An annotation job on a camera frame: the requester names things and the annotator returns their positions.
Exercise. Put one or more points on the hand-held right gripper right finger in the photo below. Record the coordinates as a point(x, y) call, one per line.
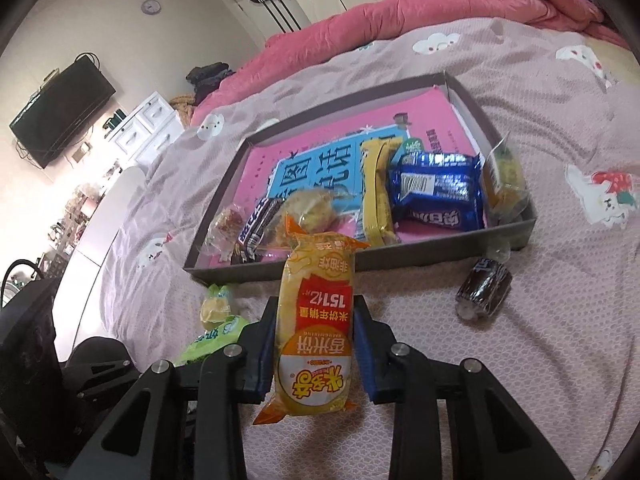
point(365, 355)

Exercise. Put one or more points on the clear oat bar packet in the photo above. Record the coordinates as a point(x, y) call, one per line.
point(310, 210)

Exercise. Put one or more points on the black wall television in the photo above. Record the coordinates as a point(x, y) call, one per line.
point(60, 115)

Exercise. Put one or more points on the mauve printed bedsheet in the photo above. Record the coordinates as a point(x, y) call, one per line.
point(550, 335)

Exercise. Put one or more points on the pile of small desk clutter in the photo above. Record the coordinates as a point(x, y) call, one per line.
point(70, 220)

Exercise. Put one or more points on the brown chocolate bar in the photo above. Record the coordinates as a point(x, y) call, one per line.
point(257, 225)

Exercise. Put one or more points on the green yellow pastry packet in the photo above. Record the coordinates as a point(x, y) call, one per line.
point(215, 310)

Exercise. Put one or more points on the blue cookie packet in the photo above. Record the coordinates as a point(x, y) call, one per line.
point(440, 190)

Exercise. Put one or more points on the dark clothes pile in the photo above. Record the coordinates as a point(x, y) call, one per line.
point(207, 77)

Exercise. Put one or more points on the beige bed sheet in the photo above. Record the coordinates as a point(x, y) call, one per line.
point(620, 55)

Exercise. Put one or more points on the green snack packet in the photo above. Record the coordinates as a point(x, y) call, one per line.
point(215, 342)

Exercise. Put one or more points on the grey cardboard box tray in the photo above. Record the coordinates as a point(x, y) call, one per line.
point(400, 260)

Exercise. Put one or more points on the black bulky object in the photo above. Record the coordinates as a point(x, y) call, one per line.
point(30, 360)

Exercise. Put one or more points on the white drawer dresser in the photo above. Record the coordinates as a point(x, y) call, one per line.
point(145, 125)

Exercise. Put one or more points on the yellow wafer packet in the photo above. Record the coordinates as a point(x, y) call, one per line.
point(377, 195)

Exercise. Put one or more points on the dark brown snack packet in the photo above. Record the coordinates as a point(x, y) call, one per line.
point(485, 285)

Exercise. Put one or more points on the pink book with blue panel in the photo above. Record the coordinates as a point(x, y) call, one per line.
point(445, 112)

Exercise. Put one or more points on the small clear yellow snack packet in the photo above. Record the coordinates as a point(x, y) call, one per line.
point(505, 180)

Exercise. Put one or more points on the orange rice cracker packet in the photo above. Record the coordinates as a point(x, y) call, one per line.
point(315, 310)

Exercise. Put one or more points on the pink quilt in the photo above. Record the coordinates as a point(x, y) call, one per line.
point(400, 15)

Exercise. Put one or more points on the brown knitted cloth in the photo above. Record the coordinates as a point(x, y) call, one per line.
point(182, 105)

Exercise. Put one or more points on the round wall clock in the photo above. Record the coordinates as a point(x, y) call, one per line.
point(150, 6)

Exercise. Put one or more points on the clear round rice cake packet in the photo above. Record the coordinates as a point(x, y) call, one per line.
point(227, 225)

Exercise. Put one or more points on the white curved tabletop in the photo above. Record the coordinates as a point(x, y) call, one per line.
point(100, 240)

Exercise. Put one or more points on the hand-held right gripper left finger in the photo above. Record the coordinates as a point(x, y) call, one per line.
point(262, 355)

